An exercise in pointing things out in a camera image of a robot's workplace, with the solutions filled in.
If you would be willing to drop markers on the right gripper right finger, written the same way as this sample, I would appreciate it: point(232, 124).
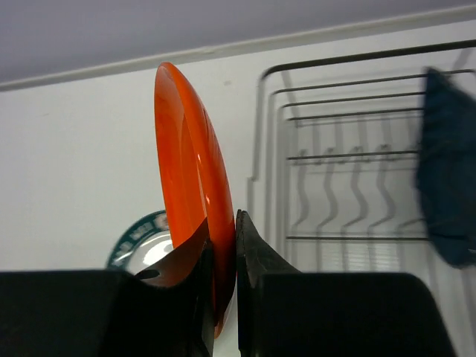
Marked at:
point(285, 312)

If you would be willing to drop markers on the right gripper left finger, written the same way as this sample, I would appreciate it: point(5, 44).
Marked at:
point(163, 310)

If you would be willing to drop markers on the white green-rimmed plate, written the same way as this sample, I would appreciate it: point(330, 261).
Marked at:
point(144, 243)

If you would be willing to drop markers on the orange plate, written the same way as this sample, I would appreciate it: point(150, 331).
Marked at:
point(193, 178)

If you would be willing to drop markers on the dark blue leaf plate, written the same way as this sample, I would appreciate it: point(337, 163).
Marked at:
point(445, 174)

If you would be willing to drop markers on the black wire dish rack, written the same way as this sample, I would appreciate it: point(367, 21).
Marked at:
point(333, 178)

